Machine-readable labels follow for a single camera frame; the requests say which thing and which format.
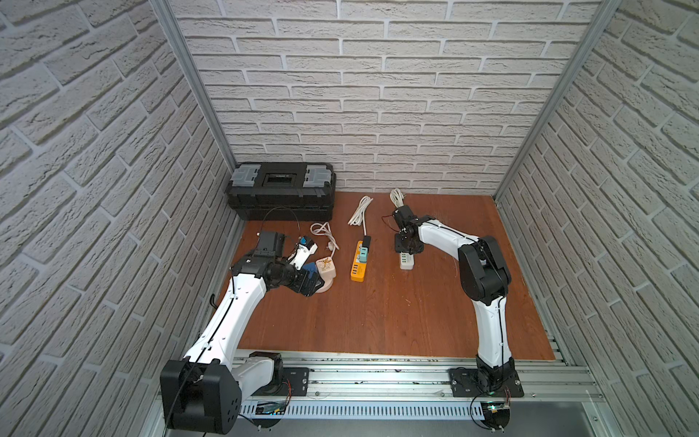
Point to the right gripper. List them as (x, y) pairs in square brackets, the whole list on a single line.
[(400, 247)]

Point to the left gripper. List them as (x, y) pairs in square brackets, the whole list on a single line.
[(308, 280)]

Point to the white power strip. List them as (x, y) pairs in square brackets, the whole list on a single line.
[(406, 261)]

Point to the orange power strip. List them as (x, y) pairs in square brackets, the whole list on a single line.
[(359, 264)]

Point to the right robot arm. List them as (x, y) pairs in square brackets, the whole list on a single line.
[(485, 279)]

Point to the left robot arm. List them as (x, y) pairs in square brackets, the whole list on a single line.
[(203, 392)]

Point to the round white socket base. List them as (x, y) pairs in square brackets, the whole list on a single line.
[(327, 281)]

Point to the beige plug adapter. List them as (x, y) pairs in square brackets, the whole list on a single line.
[(326, 268)]

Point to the blue cube adapter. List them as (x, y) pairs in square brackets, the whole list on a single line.
[(311, 267)]

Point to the black plastic toolbox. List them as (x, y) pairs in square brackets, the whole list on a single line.
[(288, 191)]

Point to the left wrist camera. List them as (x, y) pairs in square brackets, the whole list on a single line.
[(304, 249)]

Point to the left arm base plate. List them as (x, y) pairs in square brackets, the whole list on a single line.
[(293, 380)]

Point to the aluminium mounting rail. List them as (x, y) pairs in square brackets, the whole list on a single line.
[(381, 387)]

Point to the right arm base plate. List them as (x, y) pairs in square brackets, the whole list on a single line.
[(469, 383)]

